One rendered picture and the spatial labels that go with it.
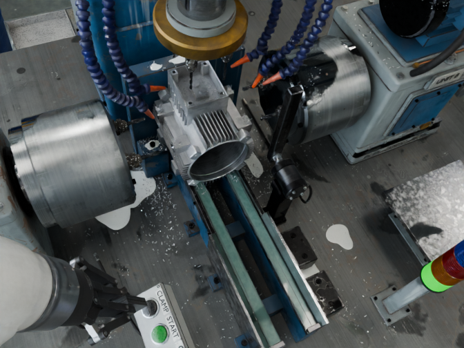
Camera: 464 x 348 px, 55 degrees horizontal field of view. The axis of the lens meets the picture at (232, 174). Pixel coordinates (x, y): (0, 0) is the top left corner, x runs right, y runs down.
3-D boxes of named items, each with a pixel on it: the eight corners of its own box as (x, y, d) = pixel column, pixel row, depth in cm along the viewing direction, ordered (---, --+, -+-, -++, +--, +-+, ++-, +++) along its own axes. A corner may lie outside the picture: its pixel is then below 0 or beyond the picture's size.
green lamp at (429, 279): (414, 271, 94) (424, 264, 90) (436, 260, 96) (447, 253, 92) (431, 297, 91) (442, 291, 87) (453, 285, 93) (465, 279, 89)
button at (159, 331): (152, 330, 81) (148, 330, 79) (166, 322, 81) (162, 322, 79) (158, 346, 80) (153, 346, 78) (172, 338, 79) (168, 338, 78)
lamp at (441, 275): (424, 264, 90) (435, 256, 86) (447, 253, 92) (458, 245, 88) (442, 291, 87) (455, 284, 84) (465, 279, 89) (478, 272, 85)
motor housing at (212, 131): (154, 132, 119) (149, 85, 102) (218, 112, 124) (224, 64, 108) (181, 194, 110) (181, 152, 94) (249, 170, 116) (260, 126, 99)
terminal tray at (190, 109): (166, 90, 107) (166, 70, 100) (207, 79, 110) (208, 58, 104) (185, 128, 102) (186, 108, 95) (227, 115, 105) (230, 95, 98)
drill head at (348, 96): (224, 104, 126) (233, 37, 105) (343, 68, 138) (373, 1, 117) (264, 174, 116) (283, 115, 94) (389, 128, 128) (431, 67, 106)
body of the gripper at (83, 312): (85, 312, 54) (123, 315, 62) (68, 250, 57) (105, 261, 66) (34, 340, 54) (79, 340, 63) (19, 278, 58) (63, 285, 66)
